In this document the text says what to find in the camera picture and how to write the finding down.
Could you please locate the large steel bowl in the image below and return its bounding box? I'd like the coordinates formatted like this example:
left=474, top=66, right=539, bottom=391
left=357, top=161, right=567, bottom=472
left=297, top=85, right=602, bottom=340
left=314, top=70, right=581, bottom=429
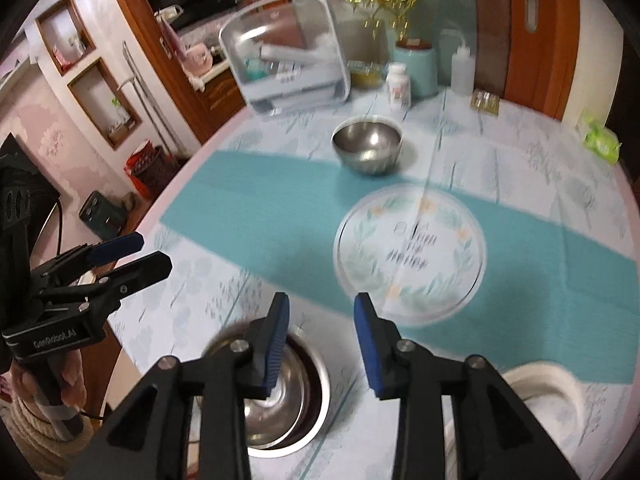
left=331, top=116, right=403, bottom=177

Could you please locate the white plate with wreath print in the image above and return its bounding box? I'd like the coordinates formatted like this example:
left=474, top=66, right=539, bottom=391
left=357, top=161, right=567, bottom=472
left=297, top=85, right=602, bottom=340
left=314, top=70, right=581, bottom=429
left=332, top=185, right=488, bottom=325

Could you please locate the wooden door frame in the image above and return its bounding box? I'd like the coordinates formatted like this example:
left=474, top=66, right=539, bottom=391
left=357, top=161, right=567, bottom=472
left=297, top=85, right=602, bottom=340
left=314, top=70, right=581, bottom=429
left=100, top=0, right=226, bottom=143

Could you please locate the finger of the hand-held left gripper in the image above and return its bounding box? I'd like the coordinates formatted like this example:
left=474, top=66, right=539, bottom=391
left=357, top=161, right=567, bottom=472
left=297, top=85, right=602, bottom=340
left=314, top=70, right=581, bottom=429
left=39, top=251, right=173, bottom=312
left=30, top=231, right=146, bottom=282

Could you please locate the shiny steel bowl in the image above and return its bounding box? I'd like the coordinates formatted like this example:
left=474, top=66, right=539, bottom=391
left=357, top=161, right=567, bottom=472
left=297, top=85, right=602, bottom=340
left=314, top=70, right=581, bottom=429
left=242, top=345, right=306, bottom=446

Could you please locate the white pill bottle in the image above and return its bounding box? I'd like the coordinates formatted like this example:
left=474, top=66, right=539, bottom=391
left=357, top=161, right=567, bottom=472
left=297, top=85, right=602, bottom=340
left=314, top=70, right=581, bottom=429
left=385, top=62, right=412, bottom=110

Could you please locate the teal canister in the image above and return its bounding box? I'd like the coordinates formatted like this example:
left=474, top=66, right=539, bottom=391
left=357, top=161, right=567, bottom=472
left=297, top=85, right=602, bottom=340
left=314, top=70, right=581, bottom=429
left=392, top=40, right=440, bottom=100

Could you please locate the pink pot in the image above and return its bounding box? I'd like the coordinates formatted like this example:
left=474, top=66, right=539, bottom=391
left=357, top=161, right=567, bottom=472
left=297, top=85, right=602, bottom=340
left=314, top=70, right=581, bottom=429
left=182, top=42, right=213, bottom=76

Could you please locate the white patterned plate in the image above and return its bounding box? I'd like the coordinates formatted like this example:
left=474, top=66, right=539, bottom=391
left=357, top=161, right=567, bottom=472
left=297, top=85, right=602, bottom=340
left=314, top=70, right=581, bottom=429
left=440, top=360, right=587, bottom=480

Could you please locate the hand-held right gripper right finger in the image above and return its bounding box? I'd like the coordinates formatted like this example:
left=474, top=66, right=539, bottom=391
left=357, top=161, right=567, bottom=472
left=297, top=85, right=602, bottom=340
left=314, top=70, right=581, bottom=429
left=352, top=291, right=571, bottom=480

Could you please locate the steel bowl with reddish outside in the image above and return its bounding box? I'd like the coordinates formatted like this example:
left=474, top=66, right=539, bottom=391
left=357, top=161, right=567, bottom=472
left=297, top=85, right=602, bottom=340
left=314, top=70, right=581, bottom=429
left=240, top=332, right=321, bottom=448

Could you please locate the dark green box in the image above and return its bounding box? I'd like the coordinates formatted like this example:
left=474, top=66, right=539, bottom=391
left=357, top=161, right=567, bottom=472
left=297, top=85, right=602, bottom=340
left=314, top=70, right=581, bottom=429
left=80, top=191, right=126, bottom=241

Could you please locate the translucent squeeze bottle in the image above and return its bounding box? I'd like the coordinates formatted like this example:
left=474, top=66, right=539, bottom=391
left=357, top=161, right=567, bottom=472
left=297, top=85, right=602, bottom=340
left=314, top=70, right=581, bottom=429
left=442, top=30, right=475, bottom=96

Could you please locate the wooden door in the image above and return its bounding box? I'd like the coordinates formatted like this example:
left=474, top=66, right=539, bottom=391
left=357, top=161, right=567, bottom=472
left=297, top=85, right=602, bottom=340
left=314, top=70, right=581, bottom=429
left=472, top=0, right=581, bottom=121

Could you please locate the person's left hand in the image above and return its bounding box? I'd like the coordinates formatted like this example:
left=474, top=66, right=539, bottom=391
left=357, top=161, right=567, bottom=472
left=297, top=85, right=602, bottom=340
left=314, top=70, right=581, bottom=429
left=10, top=349, right=87, bottom=412

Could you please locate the red basket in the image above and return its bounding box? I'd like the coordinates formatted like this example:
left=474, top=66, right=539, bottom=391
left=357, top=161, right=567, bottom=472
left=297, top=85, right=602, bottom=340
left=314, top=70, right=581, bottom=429
left=125, top=141, right=181, bottom=198

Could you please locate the wide-rimmed steel bowl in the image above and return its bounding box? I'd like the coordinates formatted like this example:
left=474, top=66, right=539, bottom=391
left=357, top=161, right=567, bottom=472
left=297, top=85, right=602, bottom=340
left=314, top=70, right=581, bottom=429
left=205, top=320, right=332, bottom=458

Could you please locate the white and clear storage box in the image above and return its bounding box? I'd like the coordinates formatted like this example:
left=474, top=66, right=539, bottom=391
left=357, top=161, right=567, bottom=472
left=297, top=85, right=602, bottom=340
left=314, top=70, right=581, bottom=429
left=218, top=0, right=351, bottom=118

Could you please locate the person's left forearm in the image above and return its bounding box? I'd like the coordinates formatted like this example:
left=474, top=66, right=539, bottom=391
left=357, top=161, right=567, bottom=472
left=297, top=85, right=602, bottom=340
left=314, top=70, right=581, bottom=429
left=0, top=395, right=101, bottom=480

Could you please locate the tree-print teal tablecloth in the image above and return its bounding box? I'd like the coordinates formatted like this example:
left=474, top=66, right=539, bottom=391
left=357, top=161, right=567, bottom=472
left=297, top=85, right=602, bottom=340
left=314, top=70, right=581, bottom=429
left=107, top=85, right=636, bottom=480

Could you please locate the metal pole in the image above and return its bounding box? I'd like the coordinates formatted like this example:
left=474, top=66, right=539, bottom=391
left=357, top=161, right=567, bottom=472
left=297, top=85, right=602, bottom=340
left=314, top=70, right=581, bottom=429
left=122, top=42, right=176, bottom=161

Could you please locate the gold foil packet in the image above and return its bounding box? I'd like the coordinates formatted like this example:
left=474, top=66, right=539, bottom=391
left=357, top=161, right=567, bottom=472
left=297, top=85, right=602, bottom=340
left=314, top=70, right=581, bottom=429
left=470, top=89, right=501, bottom=113

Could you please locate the yellow sponge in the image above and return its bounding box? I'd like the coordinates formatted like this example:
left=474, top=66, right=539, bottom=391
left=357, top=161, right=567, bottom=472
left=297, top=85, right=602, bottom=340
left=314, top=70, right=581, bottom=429
left=347, top=60, right=390, bottom=90

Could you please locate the green tissue packet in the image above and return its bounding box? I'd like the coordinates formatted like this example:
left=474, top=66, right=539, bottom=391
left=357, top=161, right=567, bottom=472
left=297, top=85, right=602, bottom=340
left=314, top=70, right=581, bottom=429
left=580, top=112, right=622, bottom=165

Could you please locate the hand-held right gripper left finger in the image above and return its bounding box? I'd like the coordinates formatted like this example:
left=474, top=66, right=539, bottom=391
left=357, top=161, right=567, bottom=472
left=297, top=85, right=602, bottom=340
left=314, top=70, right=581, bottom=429
left=92, top=291, right=292, bottom=480

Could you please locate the wooden framed wall niche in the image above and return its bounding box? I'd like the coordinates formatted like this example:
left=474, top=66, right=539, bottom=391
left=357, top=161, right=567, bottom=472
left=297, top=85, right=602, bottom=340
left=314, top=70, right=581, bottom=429
left=67, top=57, right=143, bottom=150
left=36, top=0, right=97, bottom=77

